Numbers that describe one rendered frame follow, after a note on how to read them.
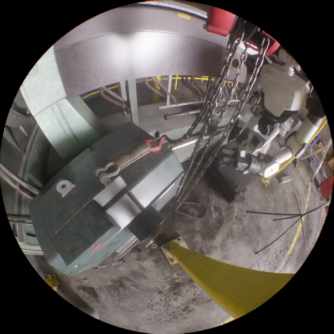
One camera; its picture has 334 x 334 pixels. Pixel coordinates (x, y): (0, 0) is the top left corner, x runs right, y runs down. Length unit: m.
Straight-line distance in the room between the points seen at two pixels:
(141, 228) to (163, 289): 1.00
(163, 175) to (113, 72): 0.56
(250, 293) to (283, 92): 0.71
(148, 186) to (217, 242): 1.09
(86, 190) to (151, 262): 0.99
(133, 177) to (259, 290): 0.46
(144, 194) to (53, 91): 0.70
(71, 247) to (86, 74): 0.70
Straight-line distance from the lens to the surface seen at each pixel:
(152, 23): 0.73
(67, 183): 0.46
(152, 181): 0.44
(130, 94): 0.73
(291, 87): 0.68
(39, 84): 0.77
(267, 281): 0.26
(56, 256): 0.56
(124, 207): 0.43
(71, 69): 0.67
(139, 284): 1.35
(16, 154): 1.05
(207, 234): 1.32
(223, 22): 0.29
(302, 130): 0.76
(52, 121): 0.83
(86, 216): 0.41
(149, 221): 0.45
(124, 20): 0.70
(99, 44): 0.66
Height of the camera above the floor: 1.22
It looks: 58 degrees down
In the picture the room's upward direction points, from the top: 8 degrees clockwise
